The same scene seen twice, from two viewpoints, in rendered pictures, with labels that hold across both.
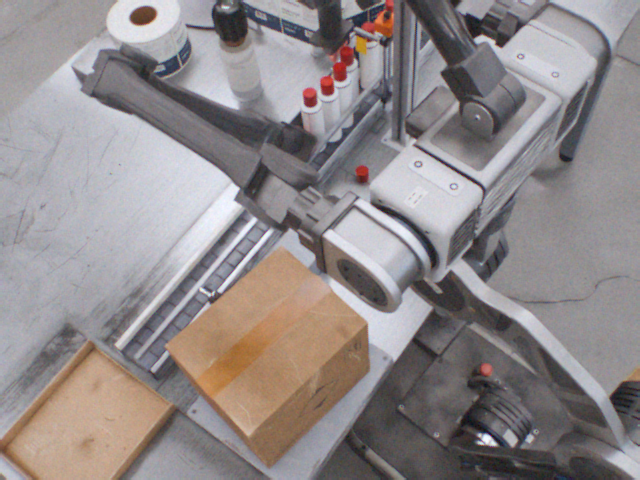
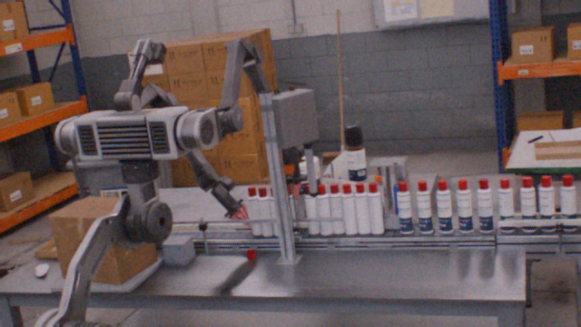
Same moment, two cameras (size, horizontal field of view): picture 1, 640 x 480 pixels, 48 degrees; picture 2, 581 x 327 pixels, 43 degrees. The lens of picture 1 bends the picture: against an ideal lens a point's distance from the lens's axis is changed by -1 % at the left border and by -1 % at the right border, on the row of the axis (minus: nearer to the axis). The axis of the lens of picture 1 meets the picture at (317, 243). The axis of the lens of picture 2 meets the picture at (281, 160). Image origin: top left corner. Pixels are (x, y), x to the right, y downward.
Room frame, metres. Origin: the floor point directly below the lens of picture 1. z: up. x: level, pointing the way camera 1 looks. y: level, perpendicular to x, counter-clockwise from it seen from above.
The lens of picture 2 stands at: (0.03, -2.77, 1.94)
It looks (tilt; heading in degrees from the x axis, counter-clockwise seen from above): 15 degrees down; 66
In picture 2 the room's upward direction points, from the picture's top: 8 degrees counter-clockwise
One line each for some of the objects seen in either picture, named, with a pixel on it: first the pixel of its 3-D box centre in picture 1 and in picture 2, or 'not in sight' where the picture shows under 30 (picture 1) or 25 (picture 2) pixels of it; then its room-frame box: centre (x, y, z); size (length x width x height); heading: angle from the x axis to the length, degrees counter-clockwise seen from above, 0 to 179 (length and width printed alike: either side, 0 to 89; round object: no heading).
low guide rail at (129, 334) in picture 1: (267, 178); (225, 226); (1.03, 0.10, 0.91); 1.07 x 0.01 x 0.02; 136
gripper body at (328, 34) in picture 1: (330, 25); (293, 172); (1.28, -0.11, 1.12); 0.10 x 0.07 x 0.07; 136
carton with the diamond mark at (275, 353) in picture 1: (275, 359); (104, 238); (0.53, 0.12, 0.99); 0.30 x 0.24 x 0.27; 126
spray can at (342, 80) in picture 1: (341, 95); (277, 211); (1.19, -0.12, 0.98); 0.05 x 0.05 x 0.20
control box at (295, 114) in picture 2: not in sight; (290, 118); (1.23, -0.27, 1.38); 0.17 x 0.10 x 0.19; 11
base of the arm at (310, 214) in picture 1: (320, 221); not in sight; (0.55, -0.01, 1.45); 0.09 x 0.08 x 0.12; 131
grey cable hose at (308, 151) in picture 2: not in sight; (310, 169); (1.26, -0.32, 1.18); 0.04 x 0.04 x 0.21
